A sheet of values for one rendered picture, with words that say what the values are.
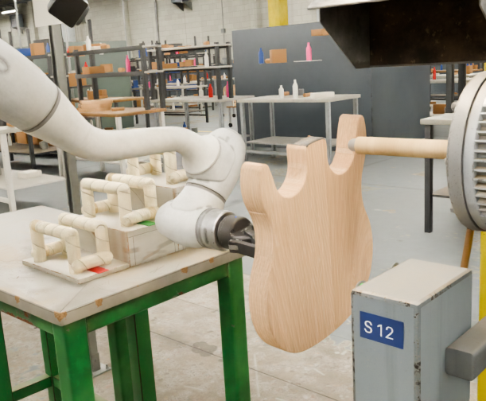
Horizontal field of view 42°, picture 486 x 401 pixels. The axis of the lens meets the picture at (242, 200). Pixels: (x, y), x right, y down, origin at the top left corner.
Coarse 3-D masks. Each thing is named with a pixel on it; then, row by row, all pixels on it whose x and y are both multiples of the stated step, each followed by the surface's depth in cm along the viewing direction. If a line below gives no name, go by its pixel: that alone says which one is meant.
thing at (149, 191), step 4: (144, 188) 166; (148, 188) 166; (152, 188) 166; (144, 192) 166; (148, 192) 166; (152, 192) 166; (144, 196) 167; (148, 196) 166; (152, 196) 166; (156, 196) 168; (148, 200) 166; (152, 200) 166; (156, 200) 167; (148, 204) 166; (152, 204) 167; (156, 204) 167
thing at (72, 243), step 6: (66, 240) 151; (72, 240) 150; (78, 240) 152; (66, 246) 151; (72, 246) 151; (78, 246) 152; (72, 252) 151; (78, 252) 152; (72, 258) 151; (78, 258) 152; (72, 270) 152
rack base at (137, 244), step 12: (96, 216) 175; (108, 216) 174; (108, 228) 162; (120, 228) 160; (132, 228) 160; (144, 228) 161; (156, 228) 164; (84, 240) 171; (120, 240) 160; (132, 240) 158; (144, 240) 161; (156, 240) 164; (168, 240) 167; (96, 252) 168; (120, 252) 161; (132, 252) 159; (144, 252) 162; (156, 252) 164; (168, 252) 167; (132, 264) 159
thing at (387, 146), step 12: (360, 144) 116; (372, 144) 114; (384, 144) 113; (396, 144) 111; (408, 144) 110; (420, 144) 108; (432, 144) 107; (444, 144) 106; (408, 156) 111; (420, 156) 109; (432, 156) 107; (444, 156) 106
